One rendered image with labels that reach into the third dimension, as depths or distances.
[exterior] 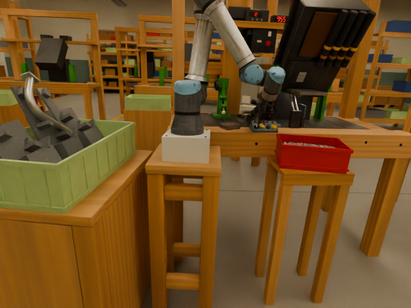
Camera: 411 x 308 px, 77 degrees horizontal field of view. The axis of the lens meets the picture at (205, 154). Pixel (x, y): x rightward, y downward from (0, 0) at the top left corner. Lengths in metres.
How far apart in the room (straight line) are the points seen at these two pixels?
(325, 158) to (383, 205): 0.87
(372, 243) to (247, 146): 1.19
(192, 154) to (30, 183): 0.58
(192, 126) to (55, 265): 0.72
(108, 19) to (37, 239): 11.53
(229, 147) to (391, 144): 0.98
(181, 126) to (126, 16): 11.09
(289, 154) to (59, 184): 0.94
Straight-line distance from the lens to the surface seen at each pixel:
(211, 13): 1.16
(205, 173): 1.09
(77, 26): 12.67
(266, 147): 1.55
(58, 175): 0.90
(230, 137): 1.48
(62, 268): 1.09
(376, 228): 2.18
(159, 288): 1.49
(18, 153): 1.16
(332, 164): 1.33
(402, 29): 7.02
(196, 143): 1.09
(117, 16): 12.20
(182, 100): 1.13
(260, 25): 1.97
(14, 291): 1.28
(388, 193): 2.08
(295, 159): 1.28
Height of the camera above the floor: 1.25
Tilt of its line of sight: 19 degrees down
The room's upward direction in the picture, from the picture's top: 2 degrees clockwise
